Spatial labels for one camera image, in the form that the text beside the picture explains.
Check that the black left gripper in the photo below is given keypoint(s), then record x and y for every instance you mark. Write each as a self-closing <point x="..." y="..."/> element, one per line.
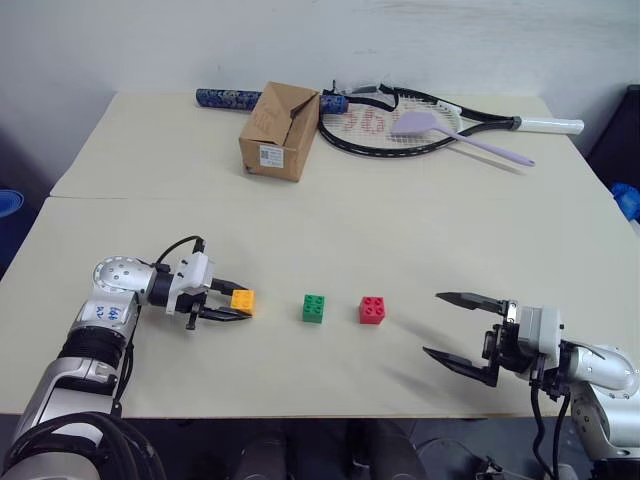
<point x="192" y="300"/>

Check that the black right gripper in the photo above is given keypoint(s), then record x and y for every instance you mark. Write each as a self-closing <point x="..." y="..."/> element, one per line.
<point x="505" y="350"/>

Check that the yellow toy brick cube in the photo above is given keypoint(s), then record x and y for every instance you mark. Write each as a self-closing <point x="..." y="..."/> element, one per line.
<point x="243" y="301"/>

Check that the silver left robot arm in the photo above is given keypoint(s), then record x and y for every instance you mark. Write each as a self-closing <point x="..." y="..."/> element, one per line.
<point x="117" y="277"/>

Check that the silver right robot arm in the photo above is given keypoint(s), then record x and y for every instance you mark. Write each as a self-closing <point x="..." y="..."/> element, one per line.
<point x="607" y="370"/>

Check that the green toy brick cube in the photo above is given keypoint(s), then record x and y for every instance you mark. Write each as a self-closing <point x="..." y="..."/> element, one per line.
<point x="314" y="307"/>

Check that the red toy brick cube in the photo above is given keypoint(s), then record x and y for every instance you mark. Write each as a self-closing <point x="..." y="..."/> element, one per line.
<point x="372" y="310"/>

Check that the brown cardboard box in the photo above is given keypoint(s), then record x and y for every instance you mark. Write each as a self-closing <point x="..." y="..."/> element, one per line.
<point x="280" y="130"/>

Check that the dark blue patterned tube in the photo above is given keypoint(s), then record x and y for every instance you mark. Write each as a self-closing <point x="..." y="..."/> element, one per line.
<point x="227" y="98"/>

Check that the blue plastic bag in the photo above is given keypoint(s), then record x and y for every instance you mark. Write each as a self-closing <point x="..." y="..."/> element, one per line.
<point x="629" y="200"/>

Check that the lilac plastic spatula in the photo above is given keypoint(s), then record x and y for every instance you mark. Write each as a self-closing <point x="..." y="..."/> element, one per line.
<point x="412" y="123"/>

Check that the black racket with white grip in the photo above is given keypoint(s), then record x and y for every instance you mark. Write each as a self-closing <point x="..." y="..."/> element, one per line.
<point x="550" y="125"/>

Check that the blue round container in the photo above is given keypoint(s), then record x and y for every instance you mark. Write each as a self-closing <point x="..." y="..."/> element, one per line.
<point x="10" y="202"/>

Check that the black chair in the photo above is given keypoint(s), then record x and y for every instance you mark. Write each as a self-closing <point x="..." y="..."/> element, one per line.
<point x="625" y="140"/>

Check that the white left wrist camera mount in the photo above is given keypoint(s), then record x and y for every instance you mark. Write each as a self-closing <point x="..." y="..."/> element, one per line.
<point x="195" y="274"/>

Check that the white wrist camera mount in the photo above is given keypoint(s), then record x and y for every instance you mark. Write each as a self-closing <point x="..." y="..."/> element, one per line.
<point x="195" y="274"/>
<point x="540" y="330"/>

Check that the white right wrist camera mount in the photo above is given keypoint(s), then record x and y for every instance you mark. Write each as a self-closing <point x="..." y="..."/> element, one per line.
<point x="540" y="330"/>

